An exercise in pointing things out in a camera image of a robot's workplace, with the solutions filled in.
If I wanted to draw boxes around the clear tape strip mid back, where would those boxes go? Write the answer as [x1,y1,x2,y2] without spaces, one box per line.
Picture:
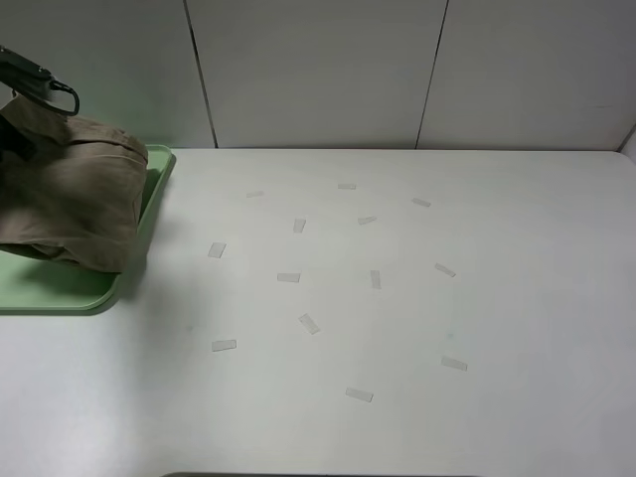
[357,216,377,226]

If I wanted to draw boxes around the clear tape strip front left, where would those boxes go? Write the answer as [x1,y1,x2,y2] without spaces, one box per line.
[211,340,238,353]

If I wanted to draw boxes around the clear tape strip front right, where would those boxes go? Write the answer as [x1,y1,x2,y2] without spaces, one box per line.
[440,356,468,372]

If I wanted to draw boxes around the khaki jeans shorts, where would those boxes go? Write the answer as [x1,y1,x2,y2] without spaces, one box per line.
[1,96,148,273]

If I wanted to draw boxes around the clear tape strip mid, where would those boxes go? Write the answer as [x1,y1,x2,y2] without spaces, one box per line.
[293,219,306,234]
[357,216,377,226]

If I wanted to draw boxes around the clear tape strip mid left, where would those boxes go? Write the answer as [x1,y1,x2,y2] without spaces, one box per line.
[293,219,306,234]

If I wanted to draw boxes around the clear tape strip front centre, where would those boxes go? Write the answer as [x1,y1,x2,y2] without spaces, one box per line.
[345,388,374,402]

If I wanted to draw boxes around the clear tape strip lower centre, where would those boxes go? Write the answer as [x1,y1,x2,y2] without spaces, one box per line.
[298,314,320,335]

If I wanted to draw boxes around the light green plastic tray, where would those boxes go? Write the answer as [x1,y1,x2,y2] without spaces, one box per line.
[1,145,176,316]

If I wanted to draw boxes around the clear tape strip back right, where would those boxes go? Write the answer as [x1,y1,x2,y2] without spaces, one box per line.
[411,198,431,208]

